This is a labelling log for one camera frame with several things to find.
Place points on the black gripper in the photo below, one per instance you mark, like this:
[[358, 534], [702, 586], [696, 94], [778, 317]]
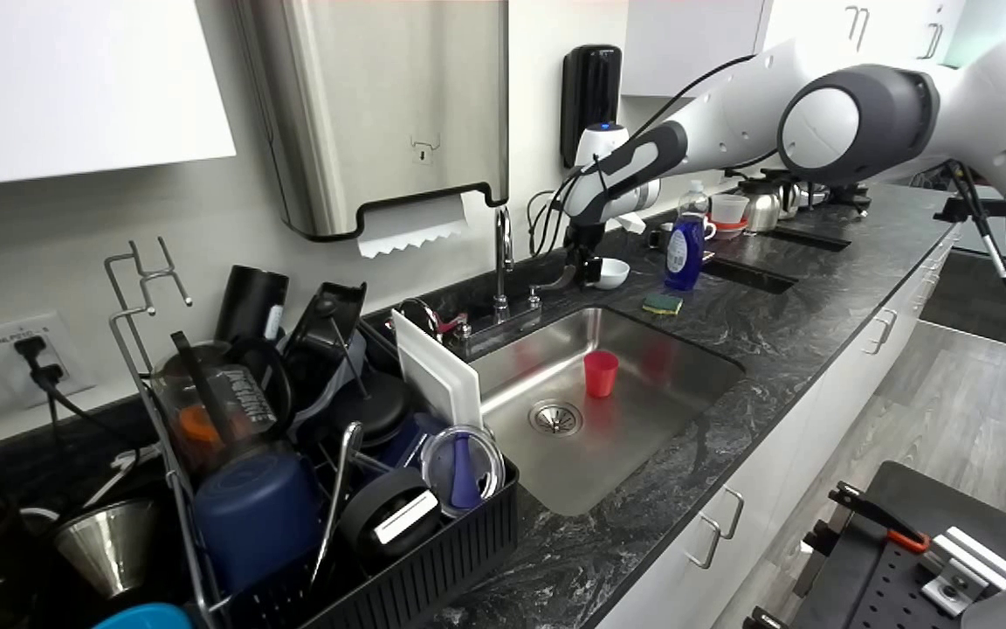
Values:
[[590, 239]]

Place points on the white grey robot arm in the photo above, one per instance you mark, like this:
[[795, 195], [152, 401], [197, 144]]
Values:
[[854, 116]]

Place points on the slim chrome side faucet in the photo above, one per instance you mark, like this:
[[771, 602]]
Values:
[[506, 266]]

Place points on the white ceramic bowl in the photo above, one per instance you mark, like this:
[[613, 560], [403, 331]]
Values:
[[617, 274]]

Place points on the green yellow sponge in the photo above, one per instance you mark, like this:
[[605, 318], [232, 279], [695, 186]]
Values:
[[667, 307]]

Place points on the red plastic cup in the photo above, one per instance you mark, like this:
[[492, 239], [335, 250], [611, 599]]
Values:
[[604, 377]]

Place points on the steel sink drain strainer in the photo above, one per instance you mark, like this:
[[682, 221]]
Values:
[[556, 419]]

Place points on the black counter mat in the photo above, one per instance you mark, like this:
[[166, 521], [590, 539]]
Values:
[[754, 279], [805, 236]]

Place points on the white cutting board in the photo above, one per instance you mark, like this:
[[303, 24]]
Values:
[[440, 372]]

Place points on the white paper towel sheet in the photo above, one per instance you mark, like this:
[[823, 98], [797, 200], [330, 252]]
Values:
[[410, 229]]

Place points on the stainless steel sink basin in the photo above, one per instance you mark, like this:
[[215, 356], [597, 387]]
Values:
[[629, 457]]

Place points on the small steel canister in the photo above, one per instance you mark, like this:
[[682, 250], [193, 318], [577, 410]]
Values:
[[766, 211]]

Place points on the clear glass with blue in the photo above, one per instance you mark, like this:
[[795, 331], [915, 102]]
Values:
[[462, 465]]

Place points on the steel paper towel dispenser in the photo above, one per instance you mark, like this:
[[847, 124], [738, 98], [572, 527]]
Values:
[[410, 108]]

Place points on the white base cabinets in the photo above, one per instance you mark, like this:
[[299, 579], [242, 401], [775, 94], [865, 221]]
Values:
[[785, 465]]

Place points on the black lid white label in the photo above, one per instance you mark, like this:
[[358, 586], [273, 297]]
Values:
[[394, 520]]

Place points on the black dish rack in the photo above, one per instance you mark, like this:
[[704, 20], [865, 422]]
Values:
[[435, 571]]

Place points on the black tumbler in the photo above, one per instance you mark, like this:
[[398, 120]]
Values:
[[250, 307]]

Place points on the blender jar with orange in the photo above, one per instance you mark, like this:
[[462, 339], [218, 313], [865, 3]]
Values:
[[218, 405]]

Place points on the dark blue pitcher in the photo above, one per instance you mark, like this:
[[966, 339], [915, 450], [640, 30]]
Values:
[[252, 520]]

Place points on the black tool cart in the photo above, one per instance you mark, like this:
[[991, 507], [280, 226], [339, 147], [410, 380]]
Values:
[[875, 595]]

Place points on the white metal blocks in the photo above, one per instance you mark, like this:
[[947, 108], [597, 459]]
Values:
[[976, 560]]

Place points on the steel funnel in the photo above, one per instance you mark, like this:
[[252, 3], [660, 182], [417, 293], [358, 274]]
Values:
[[108, 546]]

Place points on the light blue bowl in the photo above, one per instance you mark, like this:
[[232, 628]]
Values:
[[145, 615]]

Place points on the black wall soap dispenser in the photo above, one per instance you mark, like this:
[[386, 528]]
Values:
[[593, 83]]

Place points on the white wall outlet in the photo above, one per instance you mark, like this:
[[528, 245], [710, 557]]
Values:
[[68, 372]]

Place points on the white wall cabinet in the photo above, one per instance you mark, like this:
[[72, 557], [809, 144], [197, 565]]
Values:
[[72, 83]]

